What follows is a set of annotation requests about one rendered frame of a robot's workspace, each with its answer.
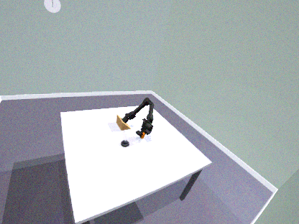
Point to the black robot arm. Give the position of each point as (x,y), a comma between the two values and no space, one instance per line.
(150,118)

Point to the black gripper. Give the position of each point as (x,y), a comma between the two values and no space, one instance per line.
(139,133)

